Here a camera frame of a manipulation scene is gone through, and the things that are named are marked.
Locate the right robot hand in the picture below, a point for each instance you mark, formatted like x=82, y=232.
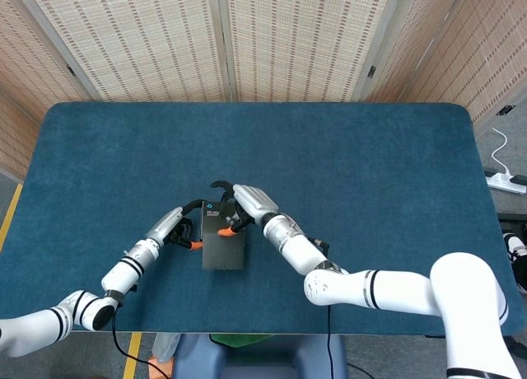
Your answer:
x=253, y=204

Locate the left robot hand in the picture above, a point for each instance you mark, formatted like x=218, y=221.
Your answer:
x=166, y=224

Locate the dark cardboard box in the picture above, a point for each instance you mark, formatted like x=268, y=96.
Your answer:
x=224, y=247

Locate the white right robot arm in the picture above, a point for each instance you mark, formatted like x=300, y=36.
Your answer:
x=391, y=288

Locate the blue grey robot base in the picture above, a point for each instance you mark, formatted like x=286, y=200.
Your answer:
x=263, y=362

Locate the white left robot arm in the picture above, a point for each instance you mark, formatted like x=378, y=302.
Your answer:
x=123, y=272

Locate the yellow floor tape line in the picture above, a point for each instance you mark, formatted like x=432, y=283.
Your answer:
x=11, y=214
x=132, y=346

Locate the green cloth piece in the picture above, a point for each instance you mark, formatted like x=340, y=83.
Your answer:
x=239, y=340

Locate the orange foam block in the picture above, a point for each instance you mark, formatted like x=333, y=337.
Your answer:
x=160, y=368

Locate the woven bamboo screen panel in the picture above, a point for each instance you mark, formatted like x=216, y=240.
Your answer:
x=304, y=37
x=14, y=136
x=29, y=57
x=136, y=37
x=411, y=45
x=494, y=45

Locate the white power strip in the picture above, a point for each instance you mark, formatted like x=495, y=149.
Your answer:
x=504, y=183

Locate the black chair base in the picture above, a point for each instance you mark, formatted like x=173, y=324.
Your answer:
x=514, y=220

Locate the black and white sneaker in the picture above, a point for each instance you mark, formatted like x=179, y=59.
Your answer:
x=516, y=251

